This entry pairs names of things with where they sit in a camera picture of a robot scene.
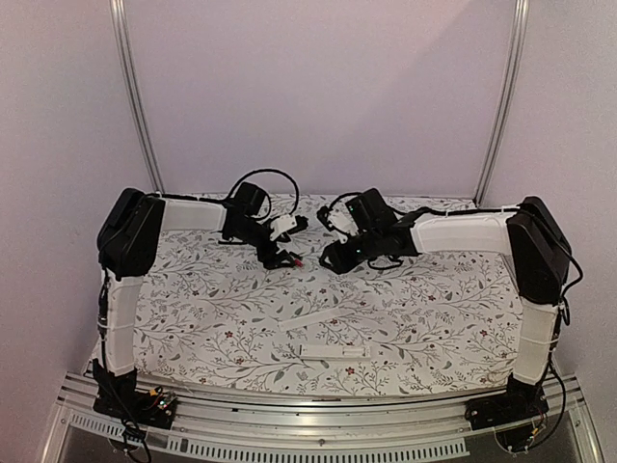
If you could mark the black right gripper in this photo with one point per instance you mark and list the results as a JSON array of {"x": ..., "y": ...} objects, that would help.
[{"x": 340, "y": 262}]

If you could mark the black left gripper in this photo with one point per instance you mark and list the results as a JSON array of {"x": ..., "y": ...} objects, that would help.
[{"x": 273, "y": 261}]

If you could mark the white remote battery cover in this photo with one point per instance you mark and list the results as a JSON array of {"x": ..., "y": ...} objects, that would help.
[{"x": 308, "y": 319}]

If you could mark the white remote control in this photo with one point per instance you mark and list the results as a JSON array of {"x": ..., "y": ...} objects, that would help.
[{"x": 335, "y": 352}]

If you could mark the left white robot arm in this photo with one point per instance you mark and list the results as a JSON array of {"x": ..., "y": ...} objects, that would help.
[{"x": 127, "y": 247}]

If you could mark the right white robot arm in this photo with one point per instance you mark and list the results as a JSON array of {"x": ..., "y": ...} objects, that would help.
[{"x": 525, "y": 237}]

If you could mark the floral patterned table mat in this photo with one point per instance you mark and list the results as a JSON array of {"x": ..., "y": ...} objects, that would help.
[{"x": 443, "y": 322}]

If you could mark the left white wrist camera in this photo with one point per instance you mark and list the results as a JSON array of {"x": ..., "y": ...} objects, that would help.
[{"x": 287, "y": 224}]

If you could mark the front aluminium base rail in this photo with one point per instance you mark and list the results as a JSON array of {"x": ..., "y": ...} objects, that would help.
[{"x": 224, "y": 425}]

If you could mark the right aluminium frame post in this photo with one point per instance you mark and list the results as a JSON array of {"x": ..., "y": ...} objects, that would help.
[{"x": 504, "y": 102}]

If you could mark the aluminium frame post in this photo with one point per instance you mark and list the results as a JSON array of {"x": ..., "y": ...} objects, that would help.
[
  {"x": 504, "y": 102},
  {"x": 135, "y": 101}
]

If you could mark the left aluminium frame post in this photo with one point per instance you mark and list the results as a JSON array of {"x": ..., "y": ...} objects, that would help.
[{"x": 135, "y": 101}]

